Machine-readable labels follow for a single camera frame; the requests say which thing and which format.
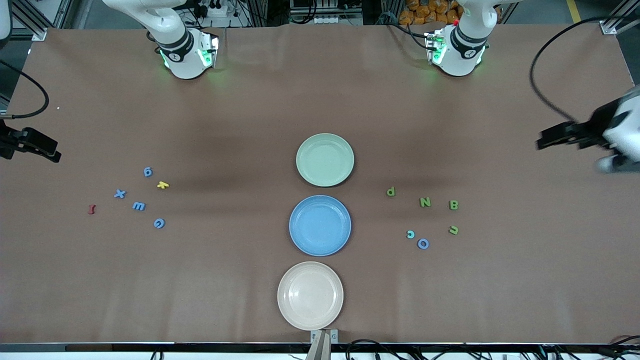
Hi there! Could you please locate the pile of orange objects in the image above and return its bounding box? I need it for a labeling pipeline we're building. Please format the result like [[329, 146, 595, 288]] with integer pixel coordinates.
[[398, 0, 463, 26]]

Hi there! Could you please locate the table cover sheet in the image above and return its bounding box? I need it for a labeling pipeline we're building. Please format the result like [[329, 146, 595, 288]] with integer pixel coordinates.
[[0, 24, 640, 345]]

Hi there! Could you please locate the white power strip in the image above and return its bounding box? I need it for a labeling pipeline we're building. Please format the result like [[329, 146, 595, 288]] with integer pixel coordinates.
[[192, 0, 228, 18], [292, 14, 363, 26]]

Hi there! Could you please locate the green plate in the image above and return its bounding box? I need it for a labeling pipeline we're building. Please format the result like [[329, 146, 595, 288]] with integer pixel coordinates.
[[295, 132, 355, 188]]

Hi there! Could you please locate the blue plate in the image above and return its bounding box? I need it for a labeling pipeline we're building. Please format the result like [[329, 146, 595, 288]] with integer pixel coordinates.
[[288, 194, 352, 257]]

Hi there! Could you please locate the beige plate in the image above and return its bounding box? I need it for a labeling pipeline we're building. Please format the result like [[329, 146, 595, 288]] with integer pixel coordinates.
[[277, 261, 345, 331]]

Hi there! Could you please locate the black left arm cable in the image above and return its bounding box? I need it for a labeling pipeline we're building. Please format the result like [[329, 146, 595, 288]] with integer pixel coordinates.
[[530, 16, 616, 125]]

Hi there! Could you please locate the aluminium frame post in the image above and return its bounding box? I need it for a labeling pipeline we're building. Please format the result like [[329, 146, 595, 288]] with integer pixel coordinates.
[[600, 0, 640, 36], [0, 0, 76, 42]]

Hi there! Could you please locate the metal table edge rail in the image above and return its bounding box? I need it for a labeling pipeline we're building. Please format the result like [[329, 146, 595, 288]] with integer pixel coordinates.
[[0, 342, 640, 353]]

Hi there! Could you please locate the black floor cable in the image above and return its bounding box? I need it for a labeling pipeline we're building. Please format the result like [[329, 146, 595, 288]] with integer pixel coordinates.
[[345, 339, 426, 360]]

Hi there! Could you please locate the metal camera bracket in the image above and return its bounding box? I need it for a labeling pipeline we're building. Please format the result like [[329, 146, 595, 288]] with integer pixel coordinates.
[[310, 329, 339, 345]]

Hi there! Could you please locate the camera stand pole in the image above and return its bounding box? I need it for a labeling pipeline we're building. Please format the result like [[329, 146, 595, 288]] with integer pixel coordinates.
[[305, 331, 332, 360]]

